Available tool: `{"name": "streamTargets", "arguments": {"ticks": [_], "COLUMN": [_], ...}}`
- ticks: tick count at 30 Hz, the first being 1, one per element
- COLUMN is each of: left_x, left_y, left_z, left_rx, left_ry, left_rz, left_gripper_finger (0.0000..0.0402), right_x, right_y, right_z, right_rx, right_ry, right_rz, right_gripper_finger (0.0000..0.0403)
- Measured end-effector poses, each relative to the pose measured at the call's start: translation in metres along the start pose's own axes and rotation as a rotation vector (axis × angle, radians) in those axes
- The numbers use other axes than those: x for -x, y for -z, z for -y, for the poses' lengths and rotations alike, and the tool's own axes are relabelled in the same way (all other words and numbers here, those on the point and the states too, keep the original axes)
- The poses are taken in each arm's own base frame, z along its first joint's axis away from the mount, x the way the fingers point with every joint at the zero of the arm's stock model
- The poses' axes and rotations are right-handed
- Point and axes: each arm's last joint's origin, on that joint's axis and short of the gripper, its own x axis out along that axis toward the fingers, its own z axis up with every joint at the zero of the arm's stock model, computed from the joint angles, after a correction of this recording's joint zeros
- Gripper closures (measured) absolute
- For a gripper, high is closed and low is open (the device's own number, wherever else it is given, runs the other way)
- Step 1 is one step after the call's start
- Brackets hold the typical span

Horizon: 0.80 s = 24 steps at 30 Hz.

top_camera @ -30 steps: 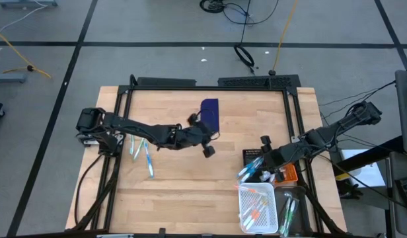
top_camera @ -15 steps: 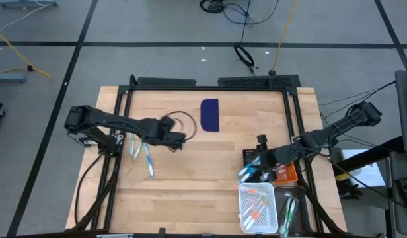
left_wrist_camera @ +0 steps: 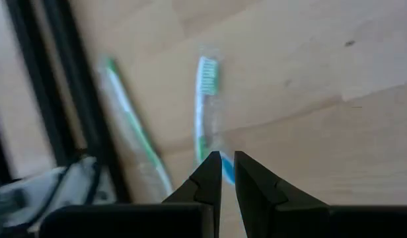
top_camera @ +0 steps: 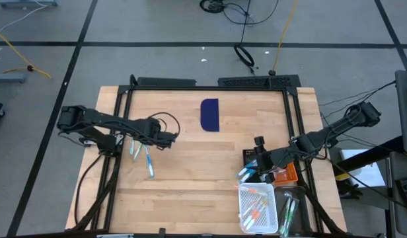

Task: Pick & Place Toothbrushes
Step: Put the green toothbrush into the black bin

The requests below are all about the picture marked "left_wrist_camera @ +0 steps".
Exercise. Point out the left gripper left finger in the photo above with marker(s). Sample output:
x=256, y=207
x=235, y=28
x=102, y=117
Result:
x=208, y=185

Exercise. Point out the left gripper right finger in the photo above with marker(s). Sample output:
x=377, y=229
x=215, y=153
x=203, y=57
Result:
x=259, y=198

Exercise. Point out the blue toothbrush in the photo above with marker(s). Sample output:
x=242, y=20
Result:
x=228, y=168

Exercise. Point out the green toothbrush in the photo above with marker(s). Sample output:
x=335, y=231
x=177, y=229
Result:
x=208, y=71
x=131, y=119

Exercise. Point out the black table frame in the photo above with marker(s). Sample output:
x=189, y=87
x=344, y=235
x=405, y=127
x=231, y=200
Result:
x=84, y=99

